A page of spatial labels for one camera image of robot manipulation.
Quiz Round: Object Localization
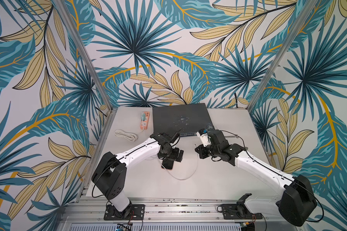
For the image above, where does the coiled white cable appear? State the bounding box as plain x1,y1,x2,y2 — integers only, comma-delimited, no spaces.
114,129,139,142

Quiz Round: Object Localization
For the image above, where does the white charging cable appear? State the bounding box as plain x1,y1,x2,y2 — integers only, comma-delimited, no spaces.
150,152,200,182

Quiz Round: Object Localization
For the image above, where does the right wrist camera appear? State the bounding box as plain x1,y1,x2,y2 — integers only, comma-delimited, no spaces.
196,129,211,147

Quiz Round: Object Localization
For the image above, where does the aluminium front rail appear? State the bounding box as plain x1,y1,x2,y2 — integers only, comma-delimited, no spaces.
56,197,307,224

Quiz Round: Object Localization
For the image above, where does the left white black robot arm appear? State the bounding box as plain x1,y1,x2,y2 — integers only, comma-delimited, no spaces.
91,132,184,213

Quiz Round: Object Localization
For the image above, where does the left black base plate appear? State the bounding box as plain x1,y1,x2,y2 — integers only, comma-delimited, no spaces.
104,204,145,221

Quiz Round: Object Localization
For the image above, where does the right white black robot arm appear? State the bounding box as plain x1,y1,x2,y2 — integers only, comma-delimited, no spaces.
195,129,320,227

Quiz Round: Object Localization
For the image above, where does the grey network switch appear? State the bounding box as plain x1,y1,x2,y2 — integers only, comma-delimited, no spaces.
152,104,215,136

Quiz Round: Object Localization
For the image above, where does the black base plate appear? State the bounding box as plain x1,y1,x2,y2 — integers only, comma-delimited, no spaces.
219,204,263,221
104,204,145,221

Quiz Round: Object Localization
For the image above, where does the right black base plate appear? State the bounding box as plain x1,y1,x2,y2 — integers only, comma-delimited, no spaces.
219,204,263,221

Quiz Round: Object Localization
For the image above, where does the black smartphone pink case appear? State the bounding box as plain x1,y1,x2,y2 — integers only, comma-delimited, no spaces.
161,159,174,170

